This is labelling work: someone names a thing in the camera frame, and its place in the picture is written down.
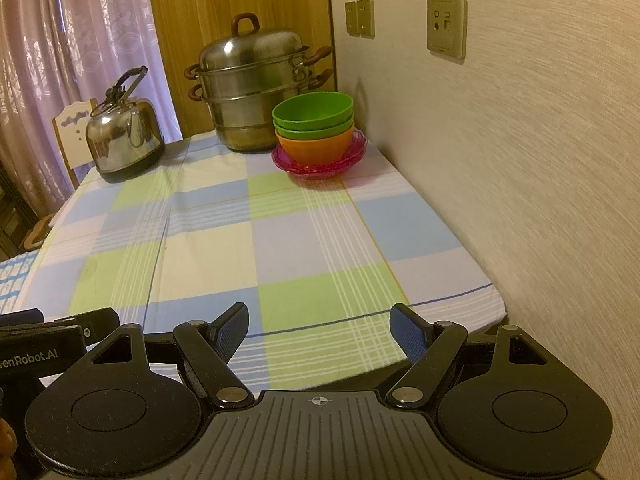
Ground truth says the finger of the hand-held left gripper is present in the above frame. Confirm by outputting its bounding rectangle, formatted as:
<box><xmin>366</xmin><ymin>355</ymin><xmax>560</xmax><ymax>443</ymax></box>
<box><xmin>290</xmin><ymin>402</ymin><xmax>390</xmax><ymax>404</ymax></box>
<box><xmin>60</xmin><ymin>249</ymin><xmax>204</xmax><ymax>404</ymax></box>
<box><xmin>52</xmin><ymin>307</ymin><xmax>120</xmax><ymax>346</ymax></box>
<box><xmin>0</xmin><ymin>309</ymin><xmax>45</xmax><ymax>330</ymax></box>

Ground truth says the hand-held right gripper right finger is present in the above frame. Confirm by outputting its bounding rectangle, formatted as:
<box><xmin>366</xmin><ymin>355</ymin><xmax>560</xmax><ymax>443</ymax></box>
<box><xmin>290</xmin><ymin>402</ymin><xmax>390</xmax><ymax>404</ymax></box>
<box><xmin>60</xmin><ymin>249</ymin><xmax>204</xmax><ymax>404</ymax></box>
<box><xmin>386</xmin><ymin>303</ymin><xmax>566</xmax><ymax>408</ymax></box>

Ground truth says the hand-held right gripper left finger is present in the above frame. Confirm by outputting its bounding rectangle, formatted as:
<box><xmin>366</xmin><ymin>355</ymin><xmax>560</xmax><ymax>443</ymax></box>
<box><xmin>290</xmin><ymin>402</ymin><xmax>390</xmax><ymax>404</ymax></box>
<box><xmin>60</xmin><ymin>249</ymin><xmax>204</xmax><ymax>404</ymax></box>
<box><xmin>75</xmin><ymin>302</ymin><xmax>255</xmax><ymax>408</ymax></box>

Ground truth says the large pink glass plate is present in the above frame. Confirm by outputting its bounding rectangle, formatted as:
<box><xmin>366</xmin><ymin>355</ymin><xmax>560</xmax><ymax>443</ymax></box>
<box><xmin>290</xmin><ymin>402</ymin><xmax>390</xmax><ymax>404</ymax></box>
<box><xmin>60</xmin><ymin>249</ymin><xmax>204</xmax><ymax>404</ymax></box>
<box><xmin>271</xmin><ymin>129</ymin><xmax>370</xmax><ymax>177</ymax></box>

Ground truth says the orange plastic bowl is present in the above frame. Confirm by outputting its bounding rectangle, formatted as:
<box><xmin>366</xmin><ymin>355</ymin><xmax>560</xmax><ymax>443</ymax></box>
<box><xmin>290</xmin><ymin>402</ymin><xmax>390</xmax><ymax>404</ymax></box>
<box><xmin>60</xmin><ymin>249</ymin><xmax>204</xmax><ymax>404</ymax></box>
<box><xmin>275</xmin><ymin>122</ymin><xmax>355</xmax><ymax>165</ymax></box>

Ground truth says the green plastic bowl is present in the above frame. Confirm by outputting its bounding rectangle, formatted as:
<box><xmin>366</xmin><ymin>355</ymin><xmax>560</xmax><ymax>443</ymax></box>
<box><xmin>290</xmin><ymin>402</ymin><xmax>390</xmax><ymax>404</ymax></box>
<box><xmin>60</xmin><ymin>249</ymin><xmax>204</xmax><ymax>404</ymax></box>
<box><xmin>272</xmin><ymin>117</ymin><xmax>356</xmax><ymax>141</ymax></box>
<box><xmin>271</xmin><ymin>91</ymin><xmax>355</xmax><ymax>131</ymax></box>

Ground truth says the person's left hand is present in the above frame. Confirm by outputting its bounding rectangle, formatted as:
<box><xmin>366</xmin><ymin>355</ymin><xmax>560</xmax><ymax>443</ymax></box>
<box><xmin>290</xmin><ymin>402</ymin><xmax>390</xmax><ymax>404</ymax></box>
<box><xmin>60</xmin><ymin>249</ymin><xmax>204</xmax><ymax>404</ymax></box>
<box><xmin>0</xmin><ymin>417</ymin><xmax>18</xmax><ymax>461</ymax></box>

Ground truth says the blue white checkered cloth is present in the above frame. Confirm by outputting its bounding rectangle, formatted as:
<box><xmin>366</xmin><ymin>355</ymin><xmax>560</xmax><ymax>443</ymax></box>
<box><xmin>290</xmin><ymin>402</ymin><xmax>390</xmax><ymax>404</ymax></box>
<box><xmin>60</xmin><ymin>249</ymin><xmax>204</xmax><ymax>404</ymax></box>
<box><xmin>0</xmin><ymin>250</ymin><xmax>38</xmax><ymax>316</ymax></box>

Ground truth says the checkered tablecloth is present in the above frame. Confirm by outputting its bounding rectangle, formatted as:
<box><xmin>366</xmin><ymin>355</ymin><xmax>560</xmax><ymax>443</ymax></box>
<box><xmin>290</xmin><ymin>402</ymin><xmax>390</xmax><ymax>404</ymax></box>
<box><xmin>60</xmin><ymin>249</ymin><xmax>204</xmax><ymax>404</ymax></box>
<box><xmin>15</xmin><ymin>130</ymin><xmax>510</xmax><ymax>396</ymax></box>

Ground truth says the woven basket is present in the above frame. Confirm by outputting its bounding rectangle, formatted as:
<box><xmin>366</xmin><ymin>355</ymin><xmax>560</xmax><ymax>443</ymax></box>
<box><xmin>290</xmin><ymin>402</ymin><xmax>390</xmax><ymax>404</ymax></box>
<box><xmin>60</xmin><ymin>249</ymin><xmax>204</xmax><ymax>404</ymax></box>
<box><xmin>22</xmin><ymin>212</ymin><xmax>58</xmax><ymax>251</ymax></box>

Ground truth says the dark storage rack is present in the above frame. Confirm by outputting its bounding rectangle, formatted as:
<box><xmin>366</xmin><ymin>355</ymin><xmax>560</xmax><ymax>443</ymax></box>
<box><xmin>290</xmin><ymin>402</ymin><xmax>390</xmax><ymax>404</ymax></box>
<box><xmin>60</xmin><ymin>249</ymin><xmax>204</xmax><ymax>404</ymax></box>
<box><xmin>0</xmin><ymin>160</ymin><xmax>38</xmax><ymax>261</ymax></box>

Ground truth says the white wooden chair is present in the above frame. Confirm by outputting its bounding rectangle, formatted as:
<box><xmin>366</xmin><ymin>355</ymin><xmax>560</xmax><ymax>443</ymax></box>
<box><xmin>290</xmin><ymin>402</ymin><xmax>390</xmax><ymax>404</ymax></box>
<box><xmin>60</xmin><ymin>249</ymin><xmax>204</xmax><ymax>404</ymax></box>
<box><xmin>52</xmin><ymin>98</ymin><xmax>98</xmax><ymax>191</ymax></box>

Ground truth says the stainless steel kettle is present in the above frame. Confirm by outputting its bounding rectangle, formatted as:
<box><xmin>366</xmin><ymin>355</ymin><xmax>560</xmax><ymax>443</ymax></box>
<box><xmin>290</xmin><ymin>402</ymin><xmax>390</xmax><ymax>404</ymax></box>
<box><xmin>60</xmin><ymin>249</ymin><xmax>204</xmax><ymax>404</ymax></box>
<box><xmin>85</xmin><ymin>66</ymin><xmax>167</xmax><ymax>184</ymax></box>

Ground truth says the stainless steel steamer pot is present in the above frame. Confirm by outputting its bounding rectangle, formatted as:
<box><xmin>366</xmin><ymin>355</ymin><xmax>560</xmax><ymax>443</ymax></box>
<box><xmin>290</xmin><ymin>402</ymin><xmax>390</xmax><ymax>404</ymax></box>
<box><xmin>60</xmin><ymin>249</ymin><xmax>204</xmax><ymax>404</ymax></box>
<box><xmin>183</xmin><ymin>14</ymin><xmax>335</xmax><ymax>153</ymax></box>

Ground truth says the pale purple curtain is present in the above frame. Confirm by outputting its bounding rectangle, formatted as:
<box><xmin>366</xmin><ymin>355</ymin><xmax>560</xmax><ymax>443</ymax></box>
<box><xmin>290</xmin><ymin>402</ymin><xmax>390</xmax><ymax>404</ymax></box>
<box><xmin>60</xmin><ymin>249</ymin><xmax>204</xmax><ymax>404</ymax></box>
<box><xmin>0</xmin><ymin>0</ymin><xmax>183</xmax><ymax>211</ymax></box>

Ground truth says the wooden door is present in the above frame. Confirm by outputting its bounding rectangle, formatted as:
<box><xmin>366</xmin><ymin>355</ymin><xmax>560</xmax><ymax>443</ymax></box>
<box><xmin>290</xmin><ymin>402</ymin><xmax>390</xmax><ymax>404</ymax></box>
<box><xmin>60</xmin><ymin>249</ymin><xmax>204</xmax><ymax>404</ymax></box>
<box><xmin>145</xmin><ymin>0</ymin><xmax>338</xmax><ymax>138</ymax></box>

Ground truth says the large beige wall socket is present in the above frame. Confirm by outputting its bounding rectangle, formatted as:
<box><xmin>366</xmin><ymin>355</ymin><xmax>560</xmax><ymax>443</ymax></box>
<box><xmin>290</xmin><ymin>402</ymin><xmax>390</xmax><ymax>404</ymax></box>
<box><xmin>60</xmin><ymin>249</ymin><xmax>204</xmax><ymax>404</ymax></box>
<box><xmin>426</xmin><ymin>0</ymin><xmax>467</xmax><ymax>60</ymax></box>

